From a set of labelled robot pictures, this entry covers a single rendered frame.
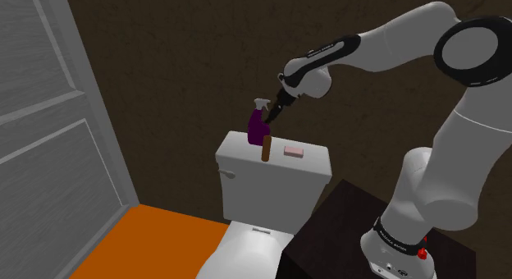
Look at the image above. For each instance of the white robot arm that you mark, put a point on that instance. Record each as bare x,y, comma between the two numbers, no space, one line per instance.
424,190

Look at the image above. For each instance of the grey panelled door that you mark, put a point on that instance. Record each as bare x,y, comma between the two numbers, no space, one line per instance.
44,130

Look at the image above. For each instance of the white toilet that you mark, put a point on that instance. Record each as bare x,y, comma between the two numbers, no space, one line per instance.
272,186

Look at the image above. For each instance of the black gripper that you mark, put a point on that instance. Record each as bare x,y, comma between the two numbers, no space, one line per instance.
282,99

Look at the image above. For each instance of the purple spray bottle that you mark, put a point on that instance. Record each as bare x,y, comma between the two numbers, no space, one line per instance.
256,130

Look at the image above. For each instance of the pink soap bar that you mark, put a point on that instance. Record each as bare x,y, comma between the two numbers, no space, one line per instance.
293,151

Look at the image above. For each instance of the brown cylinder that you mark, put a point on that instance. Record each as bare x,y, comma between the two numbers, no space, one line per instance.
266,149

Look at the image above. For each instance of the dark robot stand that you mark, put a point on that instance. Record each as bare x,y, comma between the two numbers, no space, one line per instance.
332,238

